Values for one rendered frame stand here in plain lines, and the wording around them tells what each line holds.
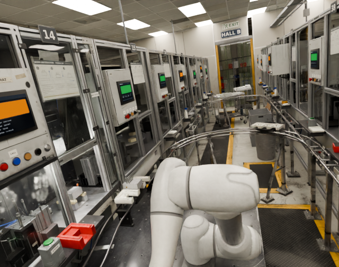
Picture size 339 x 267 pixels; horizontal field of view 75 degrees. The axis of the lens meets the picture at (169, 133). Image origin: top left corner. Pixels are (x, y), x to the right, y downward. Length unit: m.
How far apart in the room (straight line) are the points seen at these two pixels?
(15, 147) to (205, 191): 0.90
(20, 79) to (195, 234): 1.13
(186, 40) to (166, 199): 9.13
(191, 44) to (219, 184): 9.07
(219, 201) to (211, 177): 0.07
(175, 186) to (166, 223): 0.11
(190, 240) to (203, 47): 8.69
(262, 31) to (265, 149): 6.06
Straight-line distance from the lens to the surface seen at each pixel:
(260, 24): 9.49
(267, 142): 4.11
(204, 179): 0.65
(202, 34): 9.54
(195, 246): 1.24
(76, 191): 1.71
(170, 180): 0.68
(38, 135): 1.32
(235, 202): 0.65
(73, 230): 1.44
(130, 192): 1.78
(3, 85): 1.24
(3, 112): 1.19
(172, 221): 0.68
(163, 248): 0.68
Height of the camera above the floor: 1.69
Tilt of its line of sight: 15 degrees down
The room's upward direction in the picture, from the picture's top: 9 degrees counter-clockwise
